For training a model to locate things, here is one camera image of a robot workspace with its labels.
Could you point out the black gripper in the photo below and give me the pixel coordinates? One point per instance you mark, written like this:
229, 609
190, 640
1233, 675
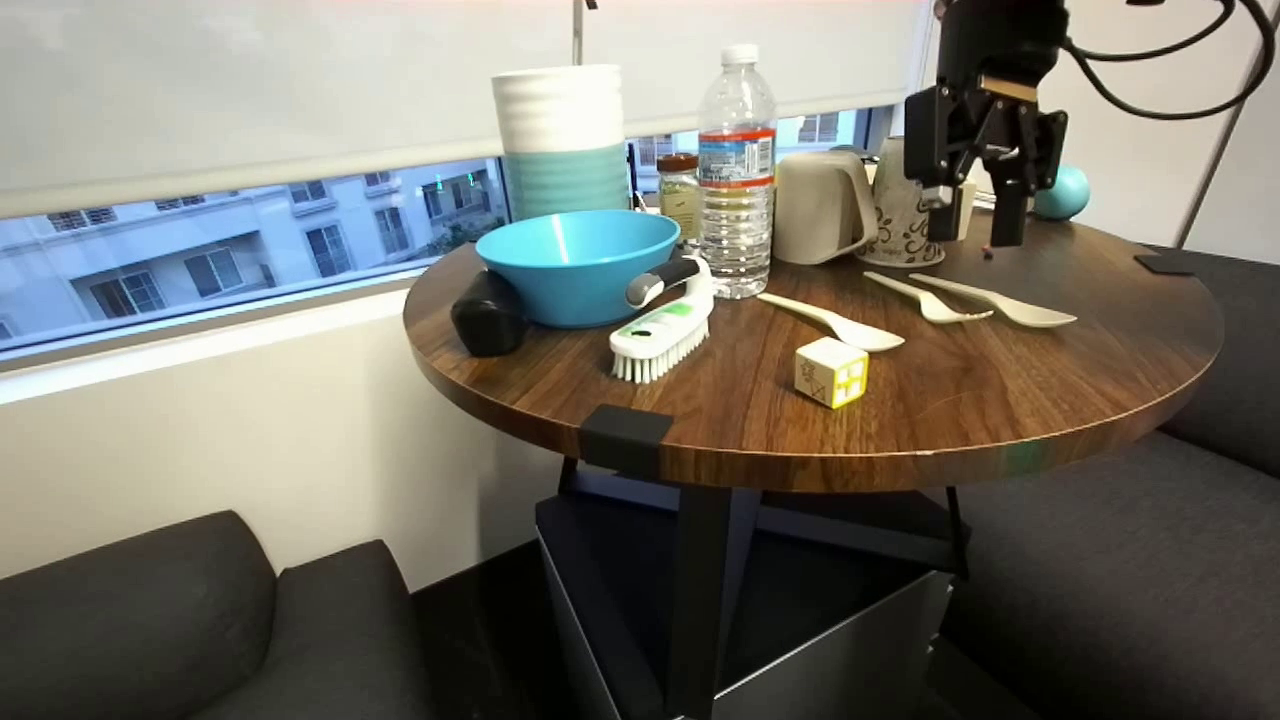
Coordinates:
1007, 125

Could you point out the white patterned cup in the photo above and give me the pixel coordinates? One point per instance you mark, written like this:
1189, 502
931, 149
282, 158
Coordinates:
900, 212

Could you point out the white plastic fork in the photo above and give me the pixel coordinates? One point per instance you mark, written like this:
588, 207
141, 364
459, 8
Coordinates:
934, 307

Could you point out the small pale printed cube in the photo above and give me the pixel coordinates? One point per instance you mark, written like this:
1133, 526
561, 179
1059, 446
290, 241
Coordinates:
829, 372

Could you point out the clear plastic water bottle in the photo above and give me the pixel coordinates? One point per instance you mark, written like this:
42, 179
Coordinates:
736, 200

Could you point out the small glass jar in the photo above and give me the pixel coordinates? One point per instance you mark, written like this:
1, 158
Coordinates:
681, 200

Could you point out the white and green scrub brush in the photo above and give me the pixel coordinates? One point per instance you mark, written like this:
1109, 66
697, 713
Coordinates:
660, 343

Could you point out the dark grey sofa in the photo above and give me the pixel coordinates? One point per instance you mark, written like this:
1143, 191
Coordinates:
1133, 585
163, 626

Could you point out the blue plastic bowl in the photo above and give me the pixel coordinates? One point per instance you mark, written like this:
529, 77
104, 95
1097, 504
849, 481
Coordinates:
573, 281

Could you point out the black tape patch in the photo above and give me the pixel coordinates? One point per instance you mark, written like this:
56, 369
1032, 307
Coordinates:
626, 441

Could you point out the white and teal striped container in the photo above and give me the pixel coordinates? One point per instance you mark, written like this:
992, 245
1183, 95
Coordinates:
561, 134

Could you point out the black metal table base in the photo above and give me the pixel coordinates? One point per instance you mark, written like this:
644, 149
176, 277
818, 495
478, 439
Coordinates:
703, 602

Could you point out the black rounded object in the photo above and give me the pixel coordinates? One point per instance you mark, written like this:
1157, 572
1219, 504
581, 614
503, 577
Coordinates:
489, 323

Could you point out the white roller blind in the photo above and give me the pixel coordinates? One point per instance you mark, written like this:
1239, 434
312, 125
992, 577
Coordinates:
267, 80

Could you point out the glass window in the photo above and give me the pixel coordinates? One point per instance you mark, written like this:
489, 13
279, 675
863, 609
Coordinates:
200, 265

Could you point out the white window sill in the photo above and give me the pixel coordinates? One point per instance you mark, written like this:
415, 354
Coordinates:
163, 354

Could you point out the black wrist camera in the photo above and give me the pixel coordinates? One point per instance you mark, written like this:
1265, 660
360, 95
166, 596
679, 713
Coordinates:
924, 134

